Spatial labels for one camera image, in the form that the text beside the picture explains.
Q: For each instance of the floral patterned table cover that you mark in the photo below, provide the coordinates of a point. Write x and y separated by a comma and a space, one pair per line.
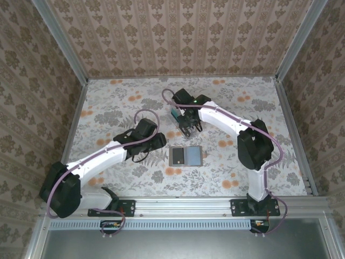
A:
102, 91

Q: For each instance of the light blue card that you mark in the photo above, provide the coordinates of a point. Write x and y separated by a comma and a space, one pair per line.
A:
194, 156

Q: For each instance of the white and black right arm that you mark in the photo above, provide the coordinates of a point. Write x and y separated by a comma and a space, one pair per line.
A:
223, 118

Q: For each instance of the long aluminium mounting rail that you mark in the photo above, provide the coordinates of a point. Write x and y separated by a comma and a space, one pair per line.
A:
183, 206

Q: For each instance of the aluminium table side rail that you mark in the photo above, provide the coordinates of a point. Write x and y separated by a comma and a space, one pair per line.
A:
287, 108
78, 108

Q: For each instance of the slanted aluminium frame post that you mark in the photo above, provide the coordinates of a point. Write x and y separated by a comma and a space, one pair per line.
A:
299, 40
61, 40

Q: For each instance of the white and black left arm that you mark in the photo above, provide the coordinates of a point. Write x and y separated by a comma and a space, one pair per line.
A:
102, 159

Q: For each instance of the grey metal panel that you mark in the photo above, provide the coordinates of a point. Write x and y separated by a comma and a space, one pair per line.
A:
175, 245

